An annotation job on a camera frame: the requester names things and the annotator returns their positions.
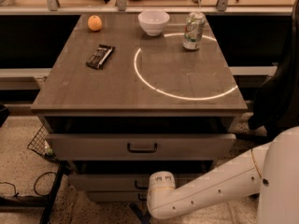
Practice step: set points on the grey bottom drawer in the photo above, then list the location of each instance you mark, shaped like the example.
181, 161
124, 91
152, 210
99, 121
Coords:
117, 196

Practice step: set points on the grey top drawer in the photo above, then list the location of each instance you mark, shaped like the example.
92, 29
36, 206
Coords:
140, 147

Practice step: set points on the orange fruit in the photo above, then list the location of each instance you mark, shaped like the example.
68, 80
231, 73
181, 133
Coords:
95, 23

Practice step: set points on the black table leg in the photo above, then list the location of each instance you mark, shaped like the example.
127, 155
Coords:
53, 193

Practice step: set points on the black wire basket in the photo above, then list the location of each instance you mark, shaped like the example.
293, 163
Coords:
40, 146

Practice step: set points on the grey wooden drawer cabinet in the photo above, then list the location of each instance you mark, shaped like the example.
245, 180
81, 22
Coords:
148, 85

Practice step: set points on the black office chair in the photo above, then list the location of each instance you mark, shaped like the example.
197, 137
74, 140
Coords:
275, 105

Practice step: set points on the black snack bar packet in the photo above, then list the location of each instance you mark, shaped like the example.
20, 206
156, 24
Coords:
99, 57

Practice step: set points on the green soda can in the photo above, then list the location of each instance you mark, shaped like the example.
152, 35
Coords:
194, 29

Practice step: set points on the grey drawer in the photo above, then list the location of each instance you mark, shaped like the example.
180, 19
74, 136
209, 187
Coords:
117, 196
140, 147
105, 183

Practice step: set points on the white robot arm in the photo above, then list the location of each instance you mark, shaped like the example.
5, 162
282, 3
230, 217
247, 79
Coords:
271, 170

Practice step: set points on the white bowl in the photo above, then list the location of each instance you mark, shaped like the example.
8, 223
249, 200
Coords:
153, 22

